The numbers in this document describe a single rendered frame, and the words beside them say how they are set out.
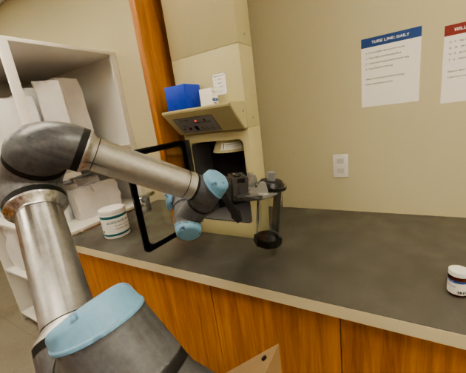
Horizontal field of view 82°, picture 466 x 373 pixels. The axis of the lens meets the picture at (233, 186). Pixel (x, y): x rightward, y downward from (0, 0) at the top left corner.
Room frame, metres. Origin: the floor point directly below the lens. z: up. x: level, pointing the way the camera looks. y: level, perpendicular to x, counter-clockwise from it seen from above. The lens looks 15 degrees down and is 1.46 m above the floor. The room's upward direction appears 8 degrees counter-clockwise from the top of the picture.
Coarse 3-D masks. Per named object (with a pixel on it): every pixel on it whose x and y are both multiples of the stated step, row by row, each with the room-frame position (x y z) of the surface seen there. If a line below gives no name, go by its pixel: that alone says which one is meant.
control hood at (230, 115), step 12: (192, 108) 1.04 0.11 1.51; (204, 108) 1.01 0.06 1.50; (216, 108) 0.99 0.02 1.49; (228, 108) 0.97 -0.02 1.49; (240, 108) 1.02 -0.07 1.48; (168, 120) 1.13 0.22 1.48; (216, 120) 1.04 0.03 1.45; (228, 120) 1.02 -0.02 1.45; (240, 120) 1.01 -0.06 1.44; (180, 132) 1.18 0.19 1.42; (192, 132) 1.16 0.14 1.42
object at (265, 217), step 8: (256, 184) 0.90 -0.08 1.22; (280, 192) 0.87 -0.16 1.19; (264, 200) 0.87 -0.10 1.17; (272, 200) 0.86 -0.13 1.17; (280, 200) 0.87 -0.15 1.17; (264, 208) 0.87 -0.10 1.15; (272, 208) 0.86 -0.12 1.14; (280, 208) 0.87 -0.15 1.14; (256, 216) 0.91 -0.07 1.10; (264, 216) 0.87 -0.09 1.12; (272, 216) 0.86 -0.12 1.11; (280, 216) 0.88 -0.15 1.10; (256, 224) 0.90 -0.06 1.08; (264, 224) 0.87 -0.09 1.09; (272, 224) 0.86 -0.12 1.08; (280, 224) 0.88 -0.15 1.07; (256, 232) 0.90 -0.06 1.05; (264, 232) 0.87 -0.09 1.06; (272, 232) 0.86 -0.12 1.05; (280, 232) 0.89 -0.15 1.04; (264, 240) 0.87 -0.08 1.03; (272, 240) 0.86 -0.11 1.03
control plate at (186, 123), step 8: (176, 120) 1.12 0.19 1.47; (184, 120) 1.10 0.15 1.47; (192, 120) 1.08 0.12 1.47; (200, 120) 1.07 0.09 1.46; (208, 120) 1.06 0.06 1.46; (184, 128) 1.14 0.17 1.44; (192, 128) 1.13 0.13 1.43; (200, 128) 1.11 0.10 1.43; (208, 128) 1.10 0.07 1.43; (216, 128) 1.08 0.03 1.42
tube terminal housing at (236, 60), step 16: (224, 48) 1.08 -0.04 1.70; (240, 48) 1.06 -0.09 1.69; (176, 64) 1.21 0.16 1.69; (192, 64) 1.16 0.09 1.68; (208, 64) 1.13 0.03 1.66; (224, 64) 1.09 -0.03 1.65; (240, 64) 1.05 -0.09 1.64; (176, 80) 1.21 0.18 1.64; (192, 80) 1.17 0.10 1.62; (208, 80) 1.13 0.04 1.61; (240, 80) 1.06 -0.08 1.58; (224, 96) 1.10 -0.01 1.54; (240, 96) 1.06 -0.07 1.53; (256, 96) 1.14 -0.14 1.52; (256, 112) 1.13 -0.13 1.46; (256, 128) 1.11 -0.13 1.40; (256, 144) 1.10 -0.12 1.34; (256, 160) 1.09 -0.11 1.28; (256, 176) 1.07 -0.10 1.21; (256, 208) 1.05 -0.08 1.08; (208, 224) 1.19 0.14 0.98; (224, 224) 1.14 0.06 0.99; (240, 224) 1.10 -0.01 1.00
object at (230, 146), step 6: (216, 144) 1.18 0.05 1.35; (222, 144) 1.15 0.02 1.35; (228, 144) 1.14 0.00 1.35; (234, 144) 1.13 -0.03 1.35; (240, 144) 1.14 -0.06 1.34; (216, 150) 1.17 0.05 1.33; (222, 150) 1.14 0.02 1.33; (228, 150) 1.13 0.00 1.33; (234, 150) 1.12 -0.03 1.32; (240, 150) 1.13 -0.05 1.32
